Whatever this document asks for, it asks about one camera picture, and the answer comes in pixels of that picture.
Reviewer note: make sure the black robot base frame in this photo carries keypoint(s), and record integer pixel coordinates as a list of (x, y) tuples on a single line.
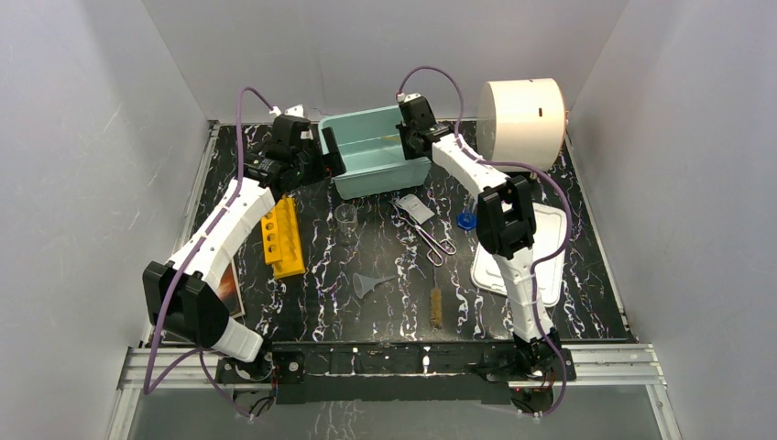
[(467, 387)]

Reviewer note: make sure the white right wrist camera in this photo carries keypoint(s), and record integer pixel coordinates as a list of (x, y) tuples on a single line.
[(403, 98)]

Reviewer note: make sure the white paper packet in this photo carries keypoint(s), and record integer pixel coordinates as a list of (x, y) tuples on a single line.
[(415, 208)]

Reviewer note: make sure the aluminium rail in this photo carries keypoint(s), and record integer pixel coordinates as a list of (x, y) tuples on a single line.
[(297, 363)]

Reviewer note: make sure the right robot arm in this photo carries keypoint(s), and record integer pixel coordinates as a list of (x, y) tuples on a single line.
[(505, 221)]

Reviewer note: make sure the blue cylinder base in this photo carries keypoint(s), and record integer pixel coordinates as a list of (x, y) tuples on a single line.
[(466, 221)]

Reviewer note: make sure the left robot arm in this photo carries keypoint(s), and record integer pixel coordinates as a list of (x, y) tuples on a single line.
[(181, 290)]

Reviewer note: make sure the teal plastic bin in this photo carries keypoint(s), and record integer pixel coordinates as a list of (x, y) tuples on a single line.
[(373, 166)]

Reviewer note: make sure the clear glass beaker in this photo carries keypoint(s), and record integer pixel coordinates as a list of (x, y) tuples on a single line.
[(345, 215)]

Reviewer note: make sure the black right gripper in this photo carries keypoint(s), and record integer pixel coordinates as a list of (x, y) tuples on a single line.
[(409, 154)]

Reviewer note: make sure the clear glass graduated cylinder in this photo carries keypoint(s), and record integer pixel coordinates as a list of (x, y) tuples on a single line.
[(470, 204)]

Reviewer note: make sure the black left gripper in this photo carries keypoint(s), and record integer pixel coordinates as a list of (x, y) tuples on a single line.
[(319, 157)]

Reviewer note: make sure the yellow test tube rack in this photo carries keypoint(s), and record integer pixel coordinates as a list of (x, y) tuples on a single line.
[(281, 240)]

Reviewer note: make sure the clear plastic funnel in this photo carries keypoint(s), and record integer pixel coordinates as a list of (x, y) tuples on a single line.
[(363, 284)]

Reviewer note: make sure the cream cylindrical drum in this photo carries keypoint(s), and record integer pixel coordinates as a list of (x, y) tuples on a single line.
[(521, 121)]

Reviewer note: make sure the dark picture book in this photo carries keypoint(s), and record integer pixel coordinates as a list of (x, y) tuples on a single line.
[(229, 292)]

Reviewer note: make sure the tan test tube brush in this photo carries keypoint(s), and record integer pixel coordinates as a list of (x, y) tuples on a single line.
[(436, 299)]

